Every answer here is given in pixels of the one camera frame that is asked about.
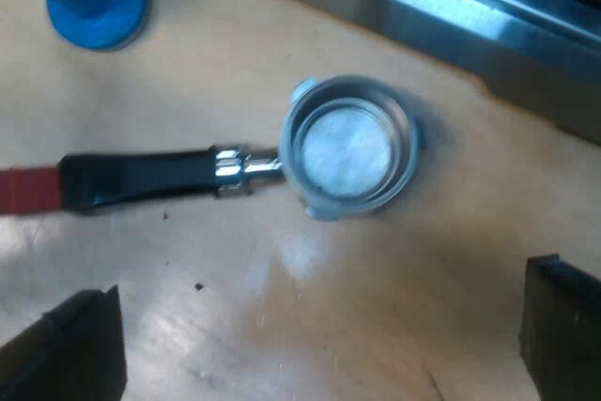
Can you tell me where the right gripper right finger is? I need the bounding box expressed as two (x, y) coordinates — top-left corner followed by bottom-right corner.
(517, 254), (601, 401)

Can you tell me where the bright blue tamper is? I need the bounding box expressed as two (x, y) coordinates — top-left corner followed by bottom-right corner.
(8, 0), (151, 53)

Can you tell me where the steel espresso machine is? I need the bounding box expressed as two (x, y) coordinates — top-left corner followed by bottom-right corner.
(193, 0), (601, 147)

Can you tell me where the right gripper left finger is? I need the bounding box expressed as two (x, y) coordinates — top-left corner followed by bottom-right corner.
(0, 285), (129, 401)

